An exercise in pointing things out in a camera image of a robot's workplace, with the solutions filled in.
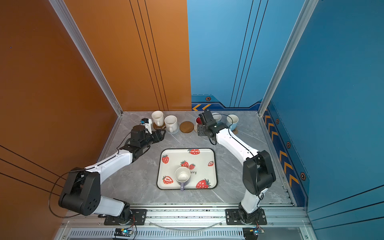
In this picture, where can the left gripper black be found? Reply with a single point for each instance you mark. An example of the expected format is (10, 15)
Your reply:
(157, 133)

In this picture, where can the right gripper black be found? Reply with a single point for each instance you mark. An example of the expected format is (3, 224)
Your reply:
(200, 132)

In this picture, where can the red interior mug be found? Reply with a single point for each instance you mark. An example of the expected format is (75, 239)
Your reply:
(198, 123)

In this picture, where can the dark glossy wooden coaster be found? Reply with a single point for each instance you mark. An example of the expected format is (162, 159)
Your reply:
(156, 127)

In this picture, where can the light wooden round coaster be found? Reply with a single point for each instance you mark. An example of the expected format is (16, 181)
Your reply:
(187, 127)

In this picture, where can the light blue mug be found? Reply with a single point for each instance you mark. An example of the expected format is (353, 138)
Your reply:
(232, 121)

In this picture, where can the white mug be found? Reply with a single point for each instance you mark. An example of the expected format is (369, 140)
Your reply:
(171, 122)
(158, 118)

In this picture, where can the light blue rope coaster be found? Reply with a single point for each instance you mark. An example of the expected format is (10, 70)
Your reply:
(174, 132)

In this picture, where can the lavender mug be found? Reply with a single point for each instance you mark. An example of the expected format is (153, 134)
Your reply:
(182, 176)

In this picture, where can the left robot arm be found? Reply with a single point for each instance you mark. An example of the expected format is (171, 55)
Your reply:
(82, 190)

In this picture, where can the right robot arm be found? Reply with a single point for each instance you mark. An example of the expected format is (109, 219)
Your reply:
(258, 171)

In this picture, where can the strawberry print white tray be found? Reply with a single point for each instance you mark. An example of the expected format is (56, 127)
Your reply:
(201, 163)

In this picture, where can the left green circuit board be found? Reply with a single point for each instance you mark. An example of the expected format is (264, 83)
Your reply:
(124, 234)

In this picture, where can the green circuit board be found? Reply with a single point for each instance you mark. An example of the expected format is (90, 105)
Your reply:
(252, 233)
(124, 234)

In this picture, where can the right green circuit board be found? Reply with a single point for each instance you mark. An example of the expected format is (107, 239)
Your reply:
(252, 233)

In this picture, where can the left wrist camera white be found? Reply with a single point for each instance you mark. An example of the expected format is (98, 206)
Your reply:
(147, 123)

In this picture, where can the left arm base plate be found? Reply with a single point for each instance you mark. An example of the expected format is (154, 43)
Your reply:
(137, 217)

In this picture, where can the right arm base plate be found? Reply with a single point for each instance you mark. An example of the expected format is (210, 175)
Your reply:
(232, 216)

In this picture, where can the aluminium front rail frame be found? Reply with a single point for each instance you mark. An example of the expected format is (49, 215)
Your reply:
(193, 222)

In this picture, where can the left aluminium corner post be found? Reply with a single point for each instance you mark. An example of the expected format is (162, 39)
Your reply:
(74, 32)

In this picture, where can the aluminium corner post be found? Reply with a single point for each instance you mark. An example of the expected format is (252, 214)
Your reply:
(295, 36)
(74, 32)

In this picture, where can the right aluminium corner post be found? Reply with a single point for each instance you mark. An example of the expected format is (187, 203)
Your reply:
(295, 36)

